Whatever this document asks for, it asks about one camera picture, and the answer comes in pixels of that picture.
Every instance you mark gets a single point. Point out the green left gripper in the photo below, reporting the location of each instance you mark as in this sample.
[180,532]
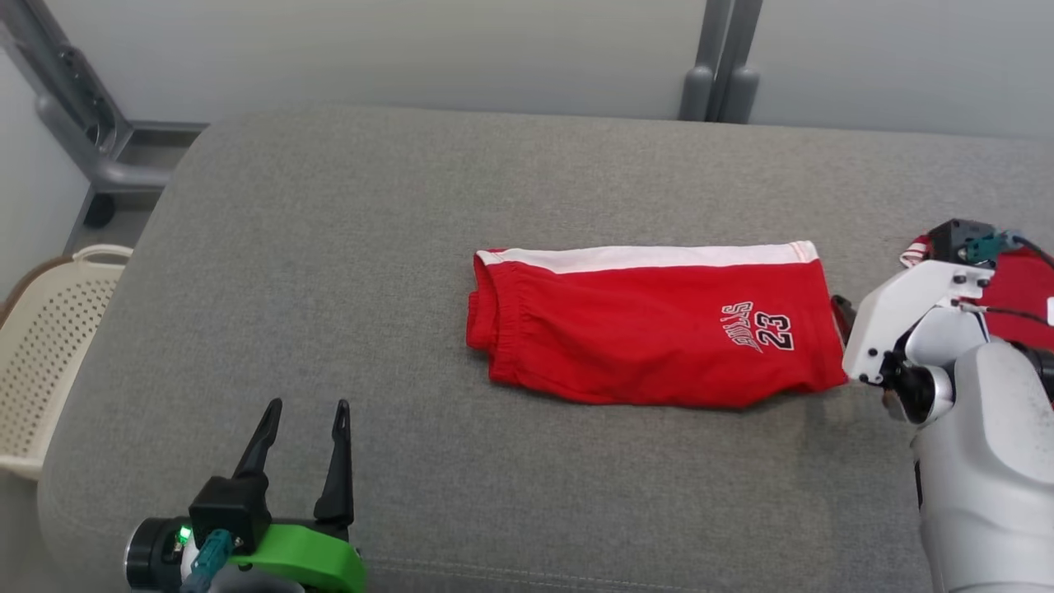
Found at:
[321,556]

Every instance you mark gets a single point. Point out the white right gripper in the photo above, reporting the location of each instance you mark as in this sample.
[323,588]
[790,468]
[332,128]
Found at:
[897,305]

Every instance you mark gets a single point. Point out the red white basketball jersey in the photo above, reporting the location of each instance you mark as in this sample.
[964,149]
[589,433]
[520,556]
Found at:
[1021,288]

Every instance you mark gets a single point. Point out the red basketball shorts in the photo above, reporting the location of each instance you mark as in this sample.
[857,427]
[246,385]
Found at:
[642,329]

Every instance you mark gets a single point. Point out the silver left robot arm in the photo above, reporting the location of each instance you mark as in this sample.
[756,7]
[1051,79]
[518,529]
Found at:
[156,560]

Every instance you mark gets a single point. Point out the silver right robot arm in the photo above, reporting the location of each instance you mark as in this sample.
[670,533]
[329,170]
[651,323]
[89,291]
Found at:
[988,461]

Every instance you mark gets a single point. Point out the grey padded table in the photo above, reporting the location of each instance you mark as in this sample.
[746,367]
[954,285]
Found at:
[494,478]

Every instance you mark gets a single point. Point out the grey double-tube metal stand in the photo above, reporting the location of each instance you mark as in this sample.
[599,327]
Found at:
[720,74]

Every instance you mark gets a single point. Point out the cream perforated laundry basket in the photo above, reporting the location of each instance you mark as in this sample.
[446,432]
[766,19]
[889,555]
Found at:
[49,346]

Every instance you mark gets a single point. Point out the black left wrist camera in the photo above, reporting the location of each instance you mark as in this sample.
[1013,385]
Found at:
[230,511]

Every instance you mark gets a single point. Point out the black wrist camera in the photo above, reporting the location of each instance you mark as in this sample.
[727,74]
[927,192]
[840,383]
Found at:
[955,239]
[230,511]

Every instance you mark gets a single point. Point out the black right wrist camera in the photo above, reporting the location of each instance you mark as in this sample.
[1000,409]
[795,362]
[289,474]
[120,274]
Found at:
[955,239]

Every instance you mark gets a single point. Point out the grey metal stand with bracket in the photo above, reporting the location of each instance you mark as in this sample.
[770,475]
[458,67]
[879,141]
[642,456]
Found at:
[82,123]

